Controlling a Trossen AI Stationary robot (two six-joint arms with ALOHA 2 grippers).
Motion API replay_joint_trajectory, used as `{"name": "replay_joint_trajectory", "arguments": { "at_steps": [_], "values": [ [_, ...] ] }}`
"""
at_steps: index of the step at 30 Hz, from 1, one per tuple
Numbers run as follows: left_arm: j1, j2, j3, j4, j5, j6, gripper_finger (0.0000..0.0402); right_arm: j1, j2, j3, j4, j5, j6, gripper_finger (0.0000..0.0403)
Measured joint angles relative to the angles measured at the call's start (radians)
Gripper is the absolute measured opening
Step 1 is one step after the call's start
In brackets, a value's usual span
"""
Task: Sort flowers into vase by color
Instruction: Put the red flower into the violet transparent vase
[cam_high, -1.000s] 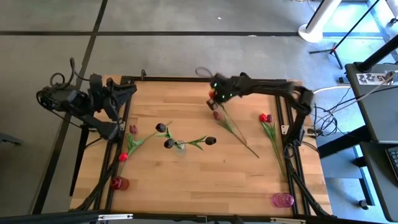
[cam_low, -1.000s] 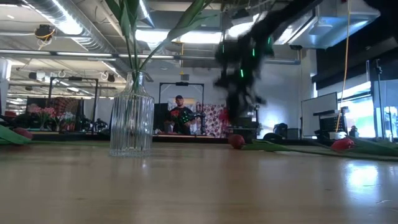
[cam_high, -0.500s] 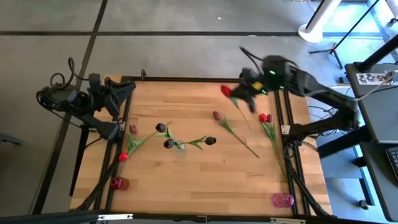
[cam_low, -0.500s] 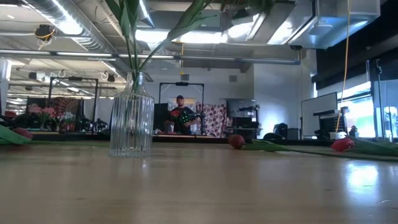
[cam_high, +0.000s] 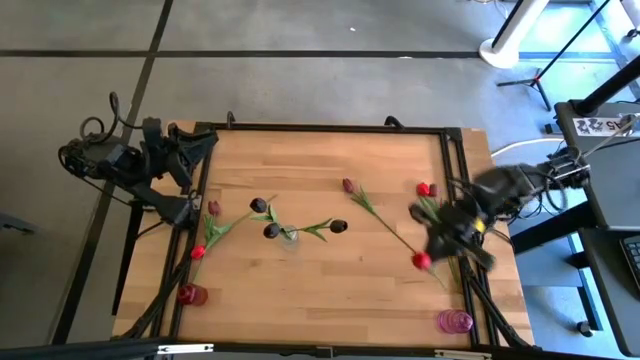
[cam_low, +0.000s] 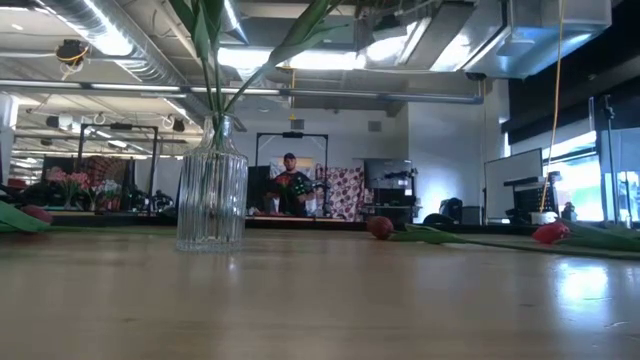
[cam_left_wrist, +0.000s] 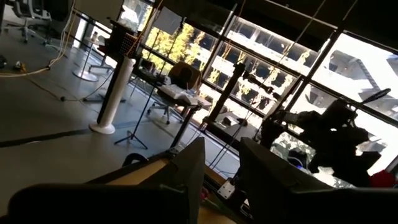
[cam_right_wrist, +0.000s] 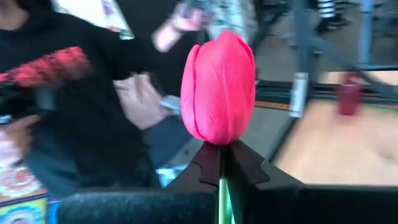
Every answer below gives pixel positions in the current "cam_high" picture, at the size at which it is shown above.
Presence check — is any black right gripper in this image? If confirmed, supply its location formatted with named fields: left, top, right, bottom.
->
left=408, top=202, right=489, bottom=264

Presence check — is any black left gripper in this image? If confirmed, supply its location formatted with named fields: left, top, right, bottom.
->
left=158, top=123, right=220, bottom=189

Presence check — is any black artificial tulip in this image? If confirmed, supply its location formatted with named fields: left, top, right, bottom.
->
left=263, top=222, right=294, bottom=241
left=287, top=217, right=349, bottom=244
left=249, top=197, right=294, bottom=239

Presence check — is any pink ribbed glass vase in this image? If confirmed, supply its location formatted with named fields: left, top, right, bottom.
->
left=436, top=309, right=474, bottom=335

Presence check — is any clear glass vase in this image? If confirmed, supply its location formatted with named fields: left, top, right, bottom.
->
left=279, top=224, right=301, bottom=251

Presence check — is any red glass vase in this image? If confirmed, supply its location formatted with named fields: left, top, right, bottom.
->
left=176, top=282, right=209, bottom=307

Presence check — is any black table leg panel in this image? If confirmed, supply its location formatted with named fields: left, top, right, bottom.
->
left=110, top=199, right=149, bottom=317

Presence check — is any black tripod stand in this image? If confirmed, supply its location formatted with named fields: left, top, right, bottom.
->
left=497, top=0, right=614, bottom=112

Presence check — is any white pole stand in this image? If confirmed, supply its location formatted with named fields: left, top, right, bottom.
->
left=478, top=0, right=551, bottom=70
left=619, top=0, right=640, bottom=39

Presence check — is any white paper label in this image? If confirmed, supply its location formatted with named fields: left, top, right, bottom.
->
left=572, top=117, right=626, bottom=137

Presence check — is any black desk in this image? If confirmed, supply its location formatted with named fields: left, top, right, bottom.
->
left=553, top=99, right=640, bottom=357

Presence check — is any black keyboard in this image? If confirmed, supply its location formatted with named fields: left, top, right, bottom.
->
left=619, top=234, right=640, bottom=296

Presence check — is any black beam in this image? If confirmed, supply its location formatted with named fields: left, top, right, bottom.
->
left=0, top=338, right=176, bottom=360

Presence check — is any black pole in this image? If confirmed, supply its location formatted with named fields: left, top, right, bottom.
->
left=574, top=52, right=640, bottom=117

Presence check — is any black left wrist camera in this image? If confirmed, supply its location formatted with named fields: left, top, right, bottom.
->
left=141, top=117, right=165, bottom=149

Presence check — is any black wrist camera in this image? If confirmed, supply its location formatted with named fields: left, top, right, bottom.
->
left=141, top=117, right=165, bottom=149
left=467, top=244, right=497, bottom=271

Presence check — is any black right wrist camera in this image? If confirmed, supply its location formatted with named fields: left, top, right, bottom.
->
left=467, top=244, right=497, bottom=271

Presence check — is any white cable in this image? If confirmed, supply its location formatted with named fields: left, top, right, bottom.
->
left=490, top=137, right=566, bottom=159

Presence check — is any black metal table frame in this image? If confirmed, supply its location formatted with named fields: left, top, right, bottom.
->
left=112, top=119, right=534, bottom=351

